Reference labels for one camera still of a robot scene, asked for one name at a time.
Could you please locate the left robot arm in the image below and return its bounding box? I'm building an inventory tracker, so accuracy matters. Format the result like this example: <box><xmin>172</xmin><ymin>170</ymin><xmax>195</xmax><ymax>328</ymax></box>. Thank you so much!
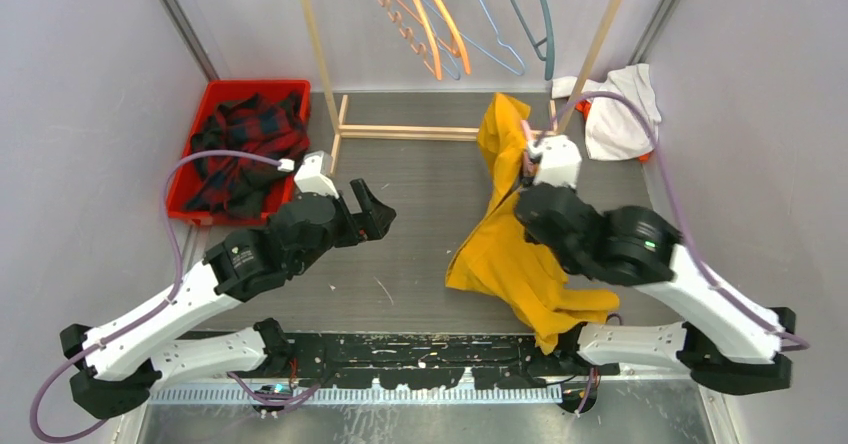
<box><xmin>60</xmin><ymin>179</ymin><xmax>397</xmax><ymax>419</ymax></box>

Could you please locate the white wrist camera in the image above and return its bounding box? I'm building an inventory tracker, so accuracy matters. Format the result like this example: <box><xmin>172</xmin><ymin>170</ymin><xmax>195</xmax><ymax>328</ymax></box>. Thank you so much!
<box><xmin>527</xmin><ymin>135</ymin><xmax>582</xmax><ymax>189</ymax></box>
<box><xmin>276</xmin><ymin>151</ymin><xmax>340</xmax><ymax>199</ymax></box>

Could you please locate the red plastic bin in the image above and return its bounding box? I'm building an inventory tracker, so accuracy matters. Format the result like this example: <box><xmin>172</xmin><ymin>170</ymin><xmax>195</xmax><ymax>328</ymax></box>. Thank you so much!
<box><xmin>166</xmin><ymin>79</ymin><xmax>311</xmax><ymax>226</ymax></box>

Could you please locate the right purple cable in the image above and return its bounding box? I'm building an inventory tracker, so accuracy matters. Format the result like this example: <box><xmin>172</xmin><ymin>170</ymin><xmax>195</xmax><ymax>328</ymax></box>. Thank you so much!
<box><xmin>533</xmin><ymin>91</ymin><xmax>811</xmax><ymax>418</ymax></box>

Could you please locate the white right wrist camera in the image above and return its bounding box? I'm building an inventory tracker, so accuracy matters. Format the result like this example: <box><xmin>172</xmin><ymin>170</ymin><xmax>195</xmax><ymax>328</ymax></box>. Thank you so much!
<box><xmin>527</xmin><ymin>135</ymin><xmax>582</xmax><ymax>189</ymax></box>

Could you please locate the purple cable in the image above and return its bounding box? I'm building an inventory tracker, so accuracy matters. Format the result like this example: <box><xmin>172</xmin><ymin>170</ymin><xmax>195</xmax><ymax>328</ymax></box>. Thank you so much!
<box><xmin>29</xmin><ymin>149</ymin><xmax>326</xmax><ymax>444</ymax></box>
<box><xmin>533</xmin><ymin>91</ymin><xmax>811</xmax><ymax>418</ymax></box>

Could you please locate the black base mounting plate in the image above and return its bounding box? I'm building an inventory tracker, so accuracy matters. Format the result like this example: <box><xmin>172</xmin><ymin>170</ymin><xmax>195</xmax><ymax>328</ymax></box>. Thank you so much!
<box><xmin>236</xmin><ymin>333</ymin><xmax>589</xmax><ymax>390</ymax></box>

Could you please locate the pink plastic hanger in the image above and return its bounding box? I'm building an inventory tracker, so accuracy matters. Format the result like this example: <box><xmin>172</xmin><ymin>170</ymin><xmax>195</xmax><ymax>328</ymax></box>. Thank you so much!
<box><xmin>520</xmin><ymin>119</ymin><xmax>537</xmax><ymax>186</ymax></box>

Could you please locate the red plaid garment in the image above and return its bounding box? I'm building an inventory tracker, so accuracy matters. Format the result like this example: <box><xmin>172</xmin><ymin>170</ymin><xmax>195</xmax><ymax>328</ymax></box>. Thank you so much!
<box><xmin>182</xmin><ymin>92</ymin><xmax>311</xmax><ymax>221</ymax></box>

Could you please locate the orange notched hanger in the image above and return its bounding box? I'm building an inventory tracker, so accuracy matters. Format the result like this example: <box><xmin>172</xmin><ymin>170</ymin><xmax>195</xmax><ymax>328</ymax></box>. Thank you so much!
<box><xmin>376</xmin><ymin>0</ymin><xmax>435</xmax><ymax>59</ymax></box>

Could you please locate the orange plastic hanger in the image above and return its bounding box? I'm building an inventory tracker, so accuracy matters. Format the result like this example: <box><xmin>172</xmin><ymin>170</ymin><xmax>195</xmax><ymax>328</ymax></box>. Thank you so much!
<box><xmin>401</xmin><ymin>0</ymin><xmax>472</xmax><ymax>81</ymax></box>

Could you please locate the wooden clothes rack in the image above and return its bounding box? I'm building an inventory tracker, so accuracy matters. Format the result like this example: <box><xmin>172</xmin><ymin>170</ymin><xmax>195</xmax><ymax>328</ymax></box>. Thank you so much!
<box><xmin>299</xmin><ymin>0</ymin><xmax>623</xmax><ymax>159</ymax></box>

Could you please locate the orange object under cloth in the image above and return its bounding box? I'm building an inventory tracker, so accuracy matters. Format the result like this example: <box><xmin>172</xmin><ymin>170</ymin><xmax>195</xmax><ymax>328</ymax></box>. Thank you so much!
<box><xmin>576</xmin><ymin>98</ymin><xmax>653</xmax><ymax>163</ymax></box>

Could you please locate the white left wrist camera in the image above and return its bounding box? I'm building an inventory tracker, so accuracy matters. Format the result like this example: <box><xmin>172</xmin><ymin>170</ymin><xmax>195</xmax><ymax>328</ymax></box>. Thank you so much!
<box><xmin>276</xmin><ymin>151</ymin><xmax>340</xmax><ymax>199</ymax></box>

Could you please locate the yellow pleated skirt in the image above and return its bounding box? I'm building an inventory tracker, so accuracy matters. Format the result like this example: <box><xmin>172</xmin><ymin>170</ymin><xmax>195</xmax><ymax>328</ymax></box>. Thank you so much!
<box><xmin>445</xmin><ymin>93</ymin><xmax>620</xmax><ymax>354</ymax></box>

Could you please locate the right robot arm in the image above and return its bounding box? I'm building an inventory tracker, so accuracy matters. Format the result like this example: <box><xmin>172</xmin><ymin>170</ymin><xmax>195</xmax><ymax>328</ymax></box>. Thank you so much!
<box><xmin>514</xmin><ymin>184</ymin><xmax>796</xmax><ymax>396</ymax></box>

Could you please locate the aluminium rail frame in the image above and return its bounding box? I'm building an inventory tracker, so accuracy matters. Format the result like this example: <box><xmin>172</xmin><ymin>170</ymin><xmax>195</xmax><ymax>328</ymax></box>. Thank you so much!
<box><xmin>123</xmin><ymin>228</ymin><xmax>727</xmax><ymax>406</ymax></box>

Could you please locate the teal plastic hanger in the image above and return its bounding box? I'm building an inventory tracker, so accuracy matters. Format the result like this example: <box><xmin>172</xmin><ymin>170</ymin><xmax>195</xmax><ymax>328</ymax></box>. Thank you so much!
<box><xmin>491</xmin><ymin>0</ymin><xmax>556</xmax><ymax>82</ymax></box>

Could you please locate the white cloth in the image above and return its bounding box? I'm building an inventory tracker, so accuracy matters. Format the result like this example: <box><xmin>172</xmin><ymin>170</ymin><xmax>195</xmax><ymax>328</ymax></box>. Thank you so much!
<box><xmin>577</xmin><ymin>63</ymin><xmax>662</xmax><ymax>162</ymax></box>

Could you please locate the light blue wire hanger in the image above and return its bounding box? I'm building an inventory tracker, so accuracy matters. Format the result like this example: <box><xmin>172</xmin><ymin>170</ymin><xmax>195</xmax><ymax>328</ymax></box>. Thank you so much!
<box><xmin>442</xmin><ymin>0</ymin><xmax>527</xmax><ymax>77</ymax></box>

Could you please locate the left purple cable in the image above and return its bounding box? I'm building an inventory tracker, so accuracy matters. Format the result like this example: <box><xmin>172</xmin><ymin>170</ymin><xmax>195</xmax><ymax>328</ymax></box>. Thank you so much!
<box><xmin>29</xmin><ymin>149</ymin><xmax>326</xmax><ymax>444</ymax></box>

